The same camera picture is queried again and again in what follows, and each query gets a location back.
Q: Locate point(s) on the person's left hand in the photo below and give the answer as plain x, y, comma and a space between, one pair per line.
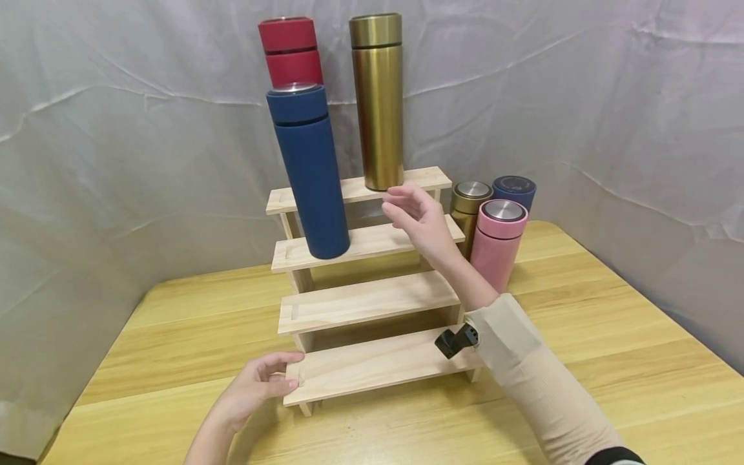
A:
250, 387

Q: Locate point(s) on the person's right hand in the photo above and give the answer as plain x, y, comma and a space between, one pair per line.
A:
427, 226

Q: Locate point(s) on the person's left index finger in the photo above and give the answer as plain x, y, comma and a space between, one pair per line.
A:
282, 360

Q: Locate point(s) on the person's left thumb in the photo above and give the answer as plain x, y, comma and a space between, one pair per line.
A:
282, 386

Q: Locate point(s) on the person's right fingers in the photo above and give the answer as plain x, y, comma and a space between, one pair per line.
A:
401, 203

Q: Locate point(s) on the stepped wooden display shelf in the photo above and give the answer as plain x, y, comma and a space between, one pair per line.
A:
372, 300

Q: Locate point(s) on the person's right forearm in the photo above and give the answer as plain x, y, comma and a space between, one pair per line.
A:
523, 361

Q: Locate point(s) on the person's left forearm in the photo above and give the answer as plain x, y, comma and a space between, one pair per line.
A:
209, 439

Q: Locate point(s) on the gold thermos with silver lid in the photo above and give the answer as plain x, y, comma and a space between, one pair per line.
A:
465, 210

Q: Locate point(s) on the tall navy blue thermos bottle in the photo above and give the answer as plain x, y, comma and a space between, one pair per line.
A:
311, 174

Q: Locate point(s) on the tall gold thermos bottle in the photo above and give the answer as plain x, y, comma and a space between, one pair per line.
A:
378, 110

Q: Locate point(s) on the pink thermos bottle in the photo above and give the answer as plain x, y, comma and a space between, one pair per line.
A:
494, 255

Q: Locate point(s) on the blue thermos with dark lid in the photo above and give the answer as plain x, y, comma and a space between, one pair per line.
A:
516, 188

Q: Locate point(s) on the black wrist band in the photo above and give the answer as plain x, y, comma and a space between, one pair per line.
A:
456, 340

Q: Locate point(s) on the red thermos bottle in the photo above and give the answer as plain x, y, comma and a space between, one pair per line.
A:
290, 48

